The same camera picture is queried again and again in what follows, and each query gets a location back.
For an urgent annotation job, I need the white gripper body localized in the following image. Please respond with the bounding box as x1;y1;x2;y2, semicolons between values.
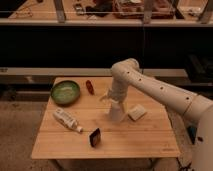
100;81;128;103

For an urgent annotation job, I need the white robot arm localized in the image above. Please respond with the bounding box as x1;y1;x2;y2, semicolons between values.
105;58;213;171

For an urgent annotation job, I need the black eraser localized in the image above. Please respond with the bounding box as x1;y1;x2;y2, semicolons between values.
89;128;101;147

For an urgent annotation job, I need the green ceramic bowl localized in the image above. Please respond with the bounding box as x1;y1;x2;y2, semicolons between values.
51;80;80;105

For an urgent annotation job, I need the white rectangular block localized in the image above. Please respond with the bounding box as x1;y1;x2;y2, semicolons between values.
128;105;146;121

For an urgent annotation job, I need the small red-brown object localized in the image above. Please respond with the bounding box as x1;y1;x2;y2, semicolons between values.
86;80;94;95

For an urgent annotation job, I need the wooden table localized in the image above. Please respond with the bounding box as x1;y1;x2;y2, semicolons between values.
32;77;180;159

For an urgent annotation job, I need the white tube with label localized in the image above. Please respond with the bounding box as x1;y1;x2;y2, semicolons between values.
53;108;83;133

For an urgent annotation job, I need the tray of items on shelf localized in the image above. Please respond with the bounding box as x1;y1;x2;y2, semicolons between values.
113;0;175;19

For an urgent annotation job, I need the black power adapter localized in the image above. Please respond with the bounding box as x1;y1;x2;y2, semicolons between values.
187;126;197;143

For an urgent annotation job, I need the black device on shelf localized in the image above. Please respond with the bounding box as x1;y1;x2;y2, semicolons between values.
73;3;85;15

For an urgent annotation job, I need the black cable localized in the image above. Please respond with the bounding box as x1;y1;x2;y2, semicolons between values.
178;159;195;171

